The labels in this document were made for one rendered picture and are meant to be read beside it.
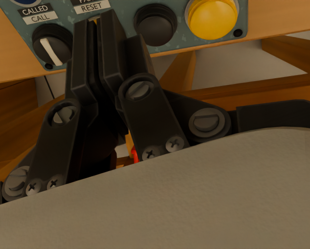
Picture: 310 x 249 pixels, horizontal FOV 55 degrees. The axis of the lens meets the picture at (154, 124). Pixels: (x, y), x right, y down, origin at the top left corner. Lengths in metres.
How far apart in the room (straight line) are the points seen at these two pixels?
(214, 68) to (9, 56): 0.93
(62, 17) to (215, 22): 0.09
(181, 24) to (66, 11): 0.07
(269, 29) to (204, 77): 0.92
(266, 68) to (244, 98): 0.83
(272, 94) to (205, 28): 0.17
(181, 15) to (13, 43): 0.14
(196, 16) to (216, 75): 0.96
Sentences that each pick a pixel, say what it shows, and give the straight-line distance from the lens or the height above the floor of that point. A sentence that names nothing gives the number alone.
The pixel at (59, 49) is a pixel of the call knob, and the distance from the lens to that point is 0.21.
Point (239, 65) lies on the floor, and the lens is 1.14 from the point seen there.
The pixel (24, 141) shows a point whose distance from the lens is 0.86.
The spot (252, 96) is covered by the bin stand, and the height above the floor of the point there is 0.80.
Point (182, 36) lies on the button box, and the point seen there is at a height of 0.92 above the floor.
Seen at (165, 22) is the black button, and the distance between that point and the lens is 0.19.
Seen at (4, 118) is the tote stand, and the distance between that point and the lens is 1.16.
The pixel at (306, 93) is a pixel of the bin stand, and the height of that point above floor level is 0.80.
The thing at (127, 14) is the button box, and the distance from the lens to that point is 0.20.
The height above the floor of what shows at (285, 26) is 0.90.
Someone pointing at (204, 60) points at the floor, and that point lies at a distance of 1.13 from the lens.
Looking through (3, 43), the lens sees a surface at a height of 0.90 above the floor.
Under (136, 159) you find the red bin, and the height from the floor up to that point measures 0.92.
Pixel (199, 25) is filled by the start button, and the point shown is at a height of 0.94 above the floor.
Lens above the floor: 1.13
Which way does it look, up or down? 69 degrees down
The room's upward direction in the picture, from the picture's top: 155 degrees counter-clockwise
